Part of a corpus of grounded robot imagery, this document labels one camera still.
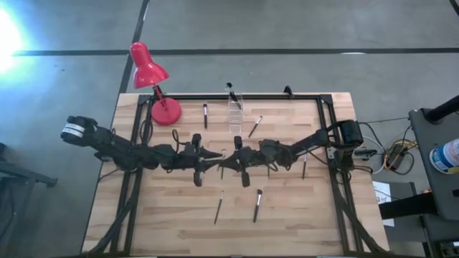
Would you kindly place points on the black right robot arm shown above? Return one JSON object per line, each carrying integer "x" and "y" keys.
{"x": 308, "y": 141}

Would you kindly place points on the grey cart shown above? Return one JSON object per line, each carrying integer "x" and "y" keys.
{"x": 426, "y": 143}

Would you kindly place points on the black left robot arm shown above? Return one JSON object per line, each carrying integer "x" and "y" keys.
{"x": 118, "y": 148}

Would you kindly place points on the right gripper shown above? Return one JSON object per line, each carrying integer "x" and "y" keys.
{"x": 247, "y": 159}

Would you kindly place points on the thick black powder brush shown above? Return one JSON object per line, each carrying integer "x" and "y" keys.
{"x": 256, "y": 208}

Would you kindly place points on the black post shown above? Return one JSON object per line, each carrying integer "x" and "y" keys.
{"x": 443, "y": 109}

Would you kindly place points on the grey stand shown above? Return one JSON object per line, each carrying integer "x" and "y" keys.
{"x": 25, "y": 173}

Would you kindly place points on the black power strip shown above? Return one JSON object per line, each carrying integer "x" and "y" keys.
{"x": 364, "y": 153}

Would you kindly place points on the black clamp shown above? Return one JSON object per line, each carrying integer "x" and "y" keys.
{"x": 288, "y": 91}

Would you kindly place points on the red desk lamp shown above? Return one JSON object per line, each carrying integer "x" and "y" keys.
{"x": 165, "y": 112}

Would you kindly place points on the white blue wipes canister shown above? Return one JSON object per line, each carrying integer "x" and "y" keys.
{"x": 446, "y": 157}

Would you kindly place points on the clear acrylic container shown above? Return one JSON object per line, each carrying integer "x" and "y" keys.
{"x": 235, "y": 122}

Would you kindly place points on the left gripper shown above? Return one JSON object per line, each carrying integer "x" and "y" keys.
{"x": 190, "y": 159}

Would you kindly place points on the white paper sheet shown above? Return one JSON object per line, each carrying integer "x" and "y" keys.
{"x": 381, "y": 190}

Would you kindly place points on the long thin black makeup brush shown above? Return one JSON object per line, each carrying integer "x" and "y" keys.
{"x": 218, "y": 208}

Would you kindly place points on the black power adapter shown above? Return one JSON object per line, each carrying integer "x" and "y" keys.
{"x": 396, "y": 154}

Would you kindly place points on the black cart leg bar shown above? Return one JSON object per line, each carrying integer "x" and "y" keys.
{"x": 409, "y": 206}

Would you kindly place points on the black aluminium table frame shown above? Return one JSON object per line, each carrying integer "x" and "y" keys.
{"x": 201, "y": 97}

